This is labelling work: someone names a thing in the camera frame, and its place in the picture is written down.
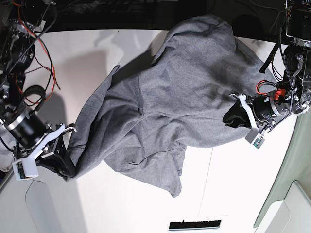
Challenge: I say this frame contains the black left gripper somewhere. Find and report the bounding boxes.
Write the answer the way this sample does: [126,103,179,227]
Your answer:
[223,96,287,129]

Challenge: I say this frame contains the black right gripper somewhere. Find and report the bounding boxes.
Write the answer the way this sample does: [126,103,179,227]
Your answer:
[4,111,75,180]

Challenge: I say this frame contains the grey t-shirt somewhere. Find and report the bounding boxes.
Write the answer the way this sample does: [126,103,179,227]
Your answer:
[68,15,274,197]

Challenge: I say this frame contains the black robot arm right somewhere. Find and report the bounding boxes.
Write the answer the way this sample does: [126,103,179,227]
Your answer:
[0,0,76,181]

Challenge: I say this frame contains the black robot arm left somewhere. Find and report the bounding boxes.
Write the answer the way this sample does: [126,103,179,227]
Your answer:
[223,0,311,129]

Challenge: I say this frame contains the light grey cloth pile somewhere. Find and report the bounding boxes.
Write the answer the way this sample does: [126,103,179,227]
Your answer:
[0,126,16,172]

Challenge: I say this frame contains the white panel left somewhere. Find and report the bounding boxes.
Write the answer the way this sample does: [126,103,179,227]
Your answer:
[0,172,62,233]

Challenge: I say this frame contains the white panel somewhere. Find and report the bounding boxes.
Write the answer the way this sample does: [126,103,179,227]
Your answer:
[264,181,311,233]
[0,172,62,233]

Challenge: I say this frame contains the white panel right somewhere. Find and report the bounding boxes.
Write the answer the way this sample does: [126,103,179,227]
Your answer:
[264,181,311,233]

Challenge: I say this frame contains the white cable on floor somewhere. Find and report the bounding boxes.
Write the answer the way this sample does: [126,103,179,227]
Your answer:
[247,0,292,34]

